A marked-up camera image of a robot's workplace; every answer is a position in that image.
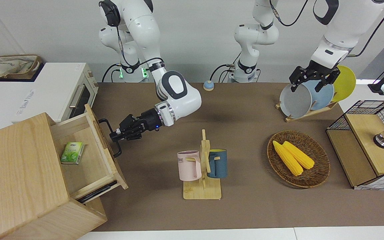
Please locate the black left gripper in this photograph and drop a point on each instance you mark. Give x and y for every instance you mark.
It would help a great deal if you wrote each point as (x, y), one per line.
(312, 71)

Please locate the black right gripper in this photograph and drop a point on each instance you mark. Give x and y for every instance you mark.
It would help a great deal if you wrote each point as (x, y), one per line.
(145, 123)

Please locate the light wooden drawer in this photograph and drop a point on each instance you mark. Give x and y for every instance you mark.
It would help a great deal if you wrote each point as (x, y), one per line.
(92, 166)

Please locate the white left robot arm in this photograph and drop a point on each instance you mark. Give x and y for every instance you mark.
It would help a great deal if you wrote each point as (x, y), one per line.
(345, 20)

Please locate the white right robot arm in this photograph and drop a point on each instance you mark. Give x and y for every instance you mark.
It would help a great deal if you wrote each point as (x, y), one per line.
(178, 100)

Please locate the light wooden drawer cabinet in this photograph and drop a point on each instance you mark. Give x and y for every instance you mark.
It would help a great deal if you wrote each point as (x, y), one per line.
(12, 173)

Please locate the light blue plate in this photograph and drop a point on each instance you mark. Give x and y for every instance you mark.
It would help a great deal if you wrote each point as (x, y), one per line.
(322, 98)

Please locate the grey plate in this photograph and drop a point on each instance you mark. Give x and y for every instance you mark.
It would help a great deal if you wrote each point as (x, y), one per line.
(295, 103)

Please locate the wooden plate rack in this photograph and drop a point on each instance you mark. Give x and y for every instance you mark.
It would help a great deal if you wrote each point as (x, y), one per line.
(322, 109)

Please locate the yellow plate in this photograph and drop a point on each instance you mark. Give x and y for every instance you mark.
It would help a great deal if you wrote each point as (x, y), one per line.
(345, 83)

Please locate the green tissue pack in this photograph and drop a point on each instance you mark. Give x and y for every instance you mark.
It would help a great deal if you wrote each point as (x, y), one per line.
(72, 153)

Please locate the yellow corn cob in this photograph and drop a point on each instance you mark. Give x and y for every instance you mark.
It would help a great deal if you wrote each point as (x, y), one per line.
(288, 160)
(300, 156)

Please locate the pink mug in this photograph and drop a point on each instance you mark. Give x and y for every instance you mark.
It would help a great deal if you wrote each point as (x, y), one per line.
(187, 166)

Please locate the white toaster oven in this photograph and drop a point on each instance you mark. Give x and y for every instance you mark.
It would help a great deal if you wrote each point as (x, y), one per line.
(52, 93)

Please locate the brown wicker basket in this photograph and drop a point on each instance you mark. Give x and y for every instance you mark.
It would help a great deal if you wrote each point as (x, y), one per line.
(278, 166)

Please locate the blue call bell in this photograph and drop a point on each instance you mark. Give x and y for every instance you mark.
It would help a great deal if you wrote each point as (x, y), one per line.
(208, 86)

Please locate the wooden mug tree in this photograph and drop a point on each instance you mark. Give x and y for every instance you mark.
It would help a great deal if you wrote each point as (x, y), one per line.
(202, 191)

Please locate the dark blue mug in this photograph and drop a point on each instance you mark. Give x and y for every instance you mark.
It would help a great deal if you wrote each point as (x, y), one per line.
(220, 163)

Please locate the brown storage basket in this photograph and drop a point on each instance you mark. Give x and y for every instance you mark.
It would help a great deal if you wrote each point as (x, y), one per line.
(25, 76)

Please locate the beige canvas bag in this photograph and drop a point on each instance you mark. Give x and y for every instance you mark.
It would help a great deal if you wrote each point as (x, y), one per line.
(8, 66)

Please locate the brown table mat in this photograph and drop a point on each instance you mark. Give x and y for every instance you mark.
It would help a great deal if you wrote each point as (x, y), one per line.
(245, 206)

